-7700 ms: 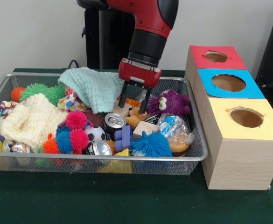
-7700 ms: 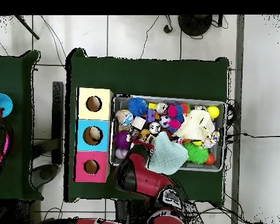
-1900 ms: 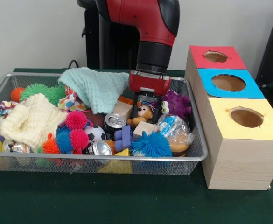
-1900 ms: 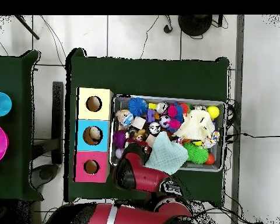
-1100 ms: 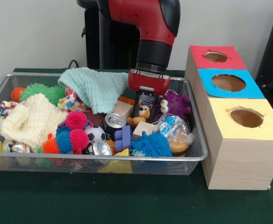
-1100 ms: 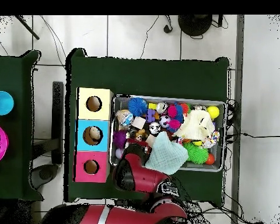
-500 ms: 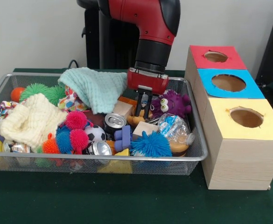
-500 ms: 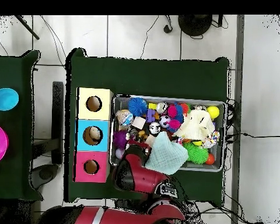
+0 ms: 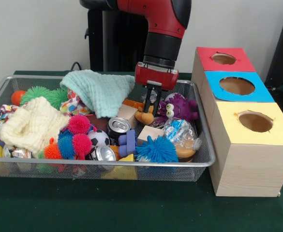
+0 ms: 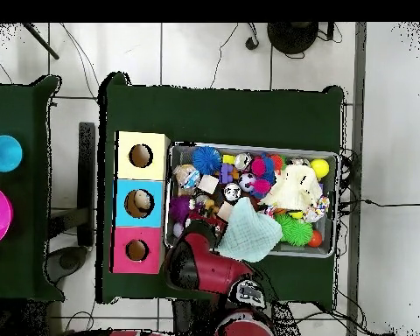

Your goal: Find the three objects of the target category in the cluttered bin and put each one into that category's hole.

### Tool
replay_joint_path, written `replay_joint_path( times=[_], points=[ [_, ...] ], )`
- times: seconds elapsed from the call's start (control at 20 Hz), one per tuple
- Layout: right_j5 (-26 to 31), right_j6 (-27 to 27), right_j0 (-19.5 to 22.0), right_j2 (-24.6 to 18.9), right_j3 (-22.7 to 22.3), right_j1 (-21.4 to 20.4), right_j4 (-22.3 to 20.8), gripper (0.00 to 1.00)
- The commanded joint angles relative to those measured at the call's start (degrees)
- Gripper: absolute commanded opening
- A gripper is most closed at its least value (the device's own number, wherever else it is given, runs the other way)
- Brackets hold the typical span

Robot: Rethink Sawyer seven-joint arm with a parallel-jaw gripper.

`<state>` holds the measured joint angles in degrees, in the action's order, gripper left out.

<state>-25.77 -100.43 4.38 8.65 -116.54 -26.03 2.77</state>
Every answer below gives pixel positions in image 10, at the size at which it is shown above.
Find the mint green waffle cloth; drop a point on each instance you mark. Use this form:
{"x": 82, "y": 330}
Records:
{"x": 248, "y": 231}

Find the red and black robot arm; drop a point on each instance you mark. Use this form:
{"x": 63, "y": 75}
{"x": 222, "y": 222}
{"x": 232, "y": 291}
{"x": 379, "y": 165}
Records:
{"x": 213, "y": 273}

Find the wooden box with three holes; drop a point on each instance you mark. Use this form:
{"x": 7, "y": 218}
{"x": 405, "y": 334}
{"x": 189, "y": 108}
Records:
{"x": 157, "y": 168}

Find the purple spiky monster toy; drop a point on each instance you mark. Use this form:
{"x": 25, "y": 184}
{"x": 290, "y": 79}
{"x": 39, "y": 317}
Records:
{"x": 179, "y": 208}

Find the crushed clear plastic bottle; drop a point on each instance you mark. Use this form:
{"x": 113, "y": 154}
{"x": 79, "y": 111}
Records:
{"x": 189, "y": 178}

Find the blue spiky rubber ball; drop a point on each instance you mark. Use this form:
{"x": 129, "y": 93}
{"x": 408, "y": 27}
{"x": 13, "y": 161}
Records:
{"x": 206, "y": 160}

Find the cream waffle cloth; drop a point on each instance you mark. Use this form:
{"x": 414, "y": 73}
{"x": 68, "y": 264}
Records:
{"x": 294, "y": 189}

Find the orange smooth ball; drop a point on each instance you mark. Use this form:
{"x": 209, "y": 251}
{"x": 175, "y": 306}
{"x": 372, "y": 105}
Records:
{"x": 315, "y": 239}

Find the yellow smooth ball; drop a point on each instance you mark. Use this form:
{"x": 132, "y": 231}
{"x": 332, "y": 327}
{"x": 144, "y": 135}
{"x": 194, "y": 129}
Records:
{"x": 319, "y": 168}

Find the black upright stand bar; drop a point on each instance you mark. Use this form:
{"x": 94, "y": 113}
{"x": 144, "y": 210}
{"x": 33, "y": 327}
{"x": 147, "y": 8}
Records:
{"x": 86, "y": 175}

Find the grey round stand foot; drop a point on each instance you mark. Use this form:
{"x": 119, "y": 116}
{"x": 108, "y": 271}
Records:
{"x": 68, "y": 260}

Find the black round stand base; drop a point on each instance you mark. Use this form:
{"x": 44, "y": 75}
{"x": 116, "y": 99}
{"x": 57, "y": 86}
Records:
{"x": 292, "y": 38}

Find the blue plastic bowl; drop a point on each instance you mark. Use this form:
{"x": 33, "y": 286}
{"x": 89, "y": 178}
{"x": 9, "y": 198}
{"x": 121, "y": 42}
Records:
{"x": 5, "y": 154}

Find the black slanted rod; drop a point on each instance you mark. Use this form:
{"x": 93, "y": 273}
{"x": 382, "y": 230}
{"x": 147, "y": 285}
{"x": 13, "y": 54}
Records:
{"x": 42, "y": 41}

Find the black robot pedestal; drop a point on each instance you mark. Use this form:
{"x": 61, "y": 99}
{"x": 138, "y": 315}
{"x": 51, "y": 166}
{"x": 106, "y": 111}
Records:
{"x": 192, "y": 315}

